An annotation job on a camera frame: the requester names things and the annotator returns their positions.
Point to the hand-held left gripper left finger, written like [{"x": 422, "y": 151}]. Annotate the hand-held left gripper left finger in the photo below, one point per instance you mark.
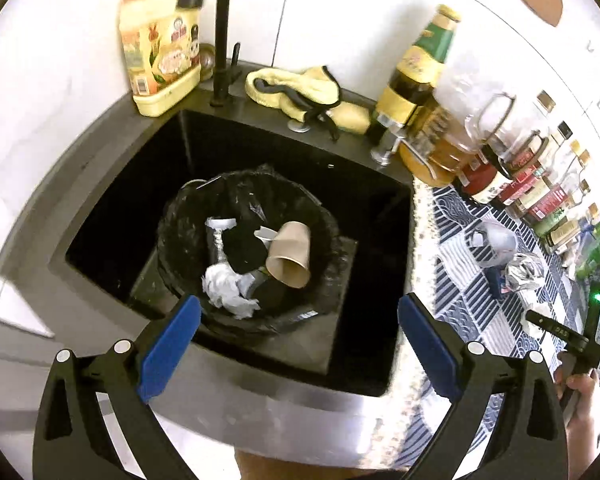
[{"x": 172, "y": 345}]

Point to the person's tan trouser leg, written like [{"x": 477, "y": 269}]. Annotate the person's tan trouser leg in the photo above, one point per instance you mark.
[{"x": 320, "y": 470}]

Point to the person's right hand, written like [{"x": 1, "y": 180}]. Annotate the person's right hand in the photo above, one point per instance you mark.
[{"x": 585, "y": 410}]

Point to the brown paper cup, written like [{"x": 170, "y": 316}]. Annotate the brown paper cup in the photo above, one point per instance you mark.
[{"x": 292, "y": 255}]

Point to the red label bottle black cap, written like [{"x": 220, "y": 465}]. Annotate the red label bottle black cap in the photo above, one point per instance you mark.
[{"x": 522, "y": 180}]

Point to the clear plastic cup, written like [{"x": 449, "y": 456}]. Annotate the clear plastic cup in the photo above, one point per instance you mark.
[{"x": 497, "y": 240}]

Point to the large white tissue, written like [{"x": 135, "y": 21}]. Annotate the large white tissue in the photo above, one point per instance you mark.
[{"x": 230, "y": 295}]

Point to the metal soap dispenser pump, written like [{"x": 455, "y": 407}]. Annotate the metal soap dispenser pump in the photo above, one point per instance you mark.
[{"x": 387, "y": 140}]

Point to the black faucet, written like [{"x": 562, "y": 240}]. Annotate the black faucet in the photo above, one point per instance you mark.
[{"x": 222, "y": 35}]

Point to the trash bin with black bag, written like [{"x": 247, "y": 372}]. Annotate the trash bin with black bag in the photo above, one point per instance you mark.
[{"x": 190, "y": 240}]

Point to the small crumpled white tissue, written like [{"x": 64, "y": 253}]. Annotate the small crumpled white tissue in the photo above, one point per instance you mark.
[{"x": 536, "y": 320}]

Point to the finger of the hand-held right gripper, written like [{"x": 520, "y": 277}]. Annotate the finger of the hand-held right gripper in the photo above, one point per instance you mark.
[{"x": 555, "y": 327}]

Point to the black sink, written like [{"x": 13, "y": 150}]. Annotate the black sink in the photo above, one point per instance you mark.
[{"x": 110, "y": 210}]

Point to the yellow detergent bottle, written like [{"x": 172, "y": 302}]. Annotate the yellow detergent bottle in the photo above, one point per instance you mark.
[{"x": 160, "y": 50}]

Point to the red label bottle gold cap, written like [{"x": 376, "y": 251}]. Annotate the red label bottle gold cap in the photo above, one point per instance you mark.
[{"x": 550, "y": 207}]

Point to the yellow cloth with black trim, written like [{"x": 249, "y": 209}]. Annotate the yellow cloth with black trim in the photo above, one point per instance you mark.
[{"x": 300, "y": 87}]

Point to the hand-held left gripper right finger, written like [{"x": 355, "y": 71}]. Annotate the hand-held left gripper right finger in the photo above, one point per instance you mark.
[{"x": 427, "y": 345}]

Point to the clear bottle yellow cap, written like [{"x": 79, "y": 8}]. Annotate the clear bottle yellow cap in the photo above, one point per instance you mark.
[{"x": 542, "y": 192}]

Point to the small clear bottle gold cap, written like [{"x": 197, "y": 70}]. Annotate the small clear bottle gold cap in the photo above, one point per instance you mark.
[{"x": 567, "y": 235}]

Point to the green label bottle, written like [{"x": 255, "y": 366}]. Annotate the green label bottle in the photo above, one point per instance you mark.
[{"x": 557, "y": 222}]

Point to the large clear oil jug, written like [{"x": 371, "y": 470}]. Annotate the large clear oil jug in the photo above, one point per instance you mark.
[{"x": 450, "y": 145}]

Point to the dark bottle with green-yellow label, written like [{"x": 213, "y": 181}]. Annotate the dark bottle with green-yellow label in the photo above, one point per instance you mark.
[{"x": 415, "y": 75}]

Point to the blue patterned tablecloth lace edge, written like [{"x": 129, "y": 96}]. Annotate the blue patterned tablecloth lace edge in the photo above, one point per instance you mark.
[{"x": 460, "y": 290}]

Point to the crumpled silver foil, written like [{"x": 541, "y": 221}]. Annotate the crumpled silver foil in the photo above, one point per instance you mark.
[{"x": 525, "y": 275}]

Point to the black bag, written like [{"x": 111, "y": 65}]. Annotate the black bag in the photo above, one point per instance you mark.
[{"x": 245, "y": 257}]

